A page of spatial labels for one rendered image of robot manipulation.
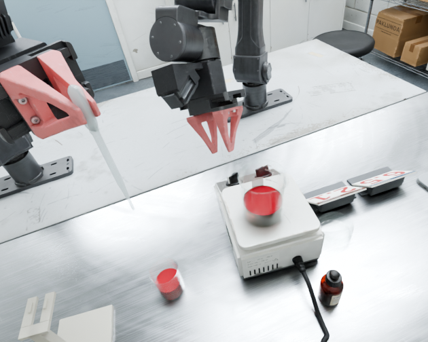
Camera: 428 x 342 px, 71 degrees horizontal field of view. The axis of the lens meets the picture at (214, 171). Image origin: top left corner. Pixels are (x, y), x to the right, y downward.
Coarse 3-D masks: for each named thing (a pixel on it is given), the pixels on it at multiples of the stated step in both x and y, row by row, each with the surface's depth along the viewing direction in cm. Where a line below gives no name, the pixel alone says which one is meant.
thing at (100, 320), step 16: (32, 304) 34; (48, 304) 34; (32, 320) 33; (48, 320) 33; (64, 320) 45; (80, 320) 44; (96, 320) 44; (112, 320) 44; (32, 336) 32; (48, 336) 34; (64, 336) 43; (80, 336) 43; (96, 336) 42; (112, 336) 43
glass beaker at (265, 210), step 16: (256, 160) 41; (240, 176) 40; (256, 176) 43; (272, 176) 42; (240, 192) 40; (256, 192) 37; (272, 192) 37; (256, 208) 39; (272, 208) 39; (256, 224) 41; (272, 224) 41
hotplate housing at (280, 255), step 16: (224, 208) 49; (288, 240) 42; (304, 240) 42; (320, 240) 43; (240, 256) 42; (256, 256) 42; (272, 256) 43; (288, 256) 44; (304, 256) 45; (240, 272) 45; (256, 272) 45
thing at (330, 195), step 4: (344, 188) 55; (348, 188) 54; (352, 188) 53; (356, 188) 52; (332, 192) 55; (336, 192) 54; (340, 192) 53; (344, 192) 52; (320, 196) 54; (324, 196) 53; (328, 196) 53; (332, 196) 52; (312, 200) 53; (316, 200) 52; (320, 200) 51
